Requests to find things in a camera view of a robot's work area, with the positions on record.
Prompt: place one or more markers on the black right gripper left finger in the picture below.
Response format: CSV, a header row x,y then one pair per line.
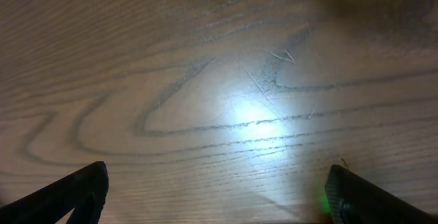
x,y
81,194

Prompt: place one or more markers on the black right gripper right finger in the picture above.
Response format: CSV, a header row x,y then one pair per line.
x,y
354,200

